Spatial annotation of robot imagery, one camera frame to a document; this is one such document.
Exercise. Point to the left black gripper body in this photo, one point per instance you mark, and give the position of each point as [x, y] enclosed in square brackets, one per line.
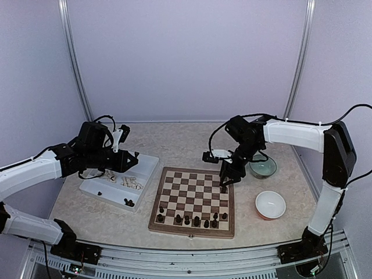
[114, 165]

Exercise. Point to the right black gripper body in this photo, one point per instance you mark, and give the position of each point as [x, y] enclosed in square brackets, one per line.
[233, 170]

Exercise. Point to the wooden chess board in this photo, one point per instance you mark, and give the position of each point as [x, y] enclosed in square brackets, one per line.
[193, 192]

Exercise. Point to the dark chess queen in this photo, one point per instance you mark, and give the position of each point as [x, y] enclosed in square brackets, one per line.
[214, 223]

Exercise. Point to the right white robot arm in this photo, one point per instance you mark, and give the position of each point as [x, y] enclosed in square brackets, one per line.
[331, 142]

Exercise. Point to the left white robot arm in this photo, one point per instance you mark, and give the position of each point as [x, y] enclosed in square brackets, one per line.
[95, 147]

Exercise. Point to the pile of white chess pieces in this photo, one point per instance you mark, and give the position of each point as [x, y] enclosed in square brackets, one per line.
[122, 181]

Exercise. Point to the pile of dark chess pieces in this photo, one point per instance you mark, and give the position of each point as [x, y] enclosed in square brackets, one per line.
[115, 198]

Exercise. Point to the clear glass bowl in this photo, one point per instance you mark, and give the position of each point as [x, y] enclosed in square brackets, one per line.
[262, 167]

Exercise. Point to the white divided plastic tray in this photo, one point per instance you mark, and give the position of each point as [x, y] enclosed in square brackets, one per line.
[123, 190]

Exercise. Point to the white orange ceramic bowl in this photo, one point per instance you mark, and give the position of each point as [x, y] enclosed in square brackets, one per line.
[270, 205]

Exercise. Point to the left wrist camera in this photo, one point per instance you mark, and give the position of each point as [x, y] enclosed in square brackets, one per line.
[119, 136]

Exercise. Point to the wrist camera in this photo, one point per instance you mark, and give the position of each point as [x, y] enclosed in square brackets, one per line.
[216, 155]
[119, 136]

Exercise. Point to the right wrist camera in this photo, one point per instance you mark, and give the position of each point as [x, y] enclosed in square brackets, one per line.
[216, 155]

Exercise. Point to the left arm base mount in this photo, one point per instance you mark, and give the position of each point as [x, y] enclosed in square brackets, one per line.
[79, 252]

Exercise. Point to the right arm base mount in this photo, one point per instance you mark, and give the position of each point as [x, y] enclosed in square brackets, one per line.
[298, 251]

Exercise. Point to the right aluminium frame post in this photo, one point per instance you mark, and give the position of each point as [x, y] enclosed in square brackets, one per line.
[300, 63]

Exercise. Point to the aluminium frame post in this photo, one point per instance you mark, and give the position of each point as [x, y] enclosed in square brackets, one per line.
[67, 30]
[300, 63]

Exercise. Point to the front aluminium rail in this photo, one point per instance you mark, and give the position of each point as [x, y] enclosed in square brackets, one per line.
[127, 262]

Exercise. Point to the left aluminium frame post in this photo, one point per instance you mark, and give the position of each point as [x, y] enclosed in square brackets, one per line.
[67, 30]

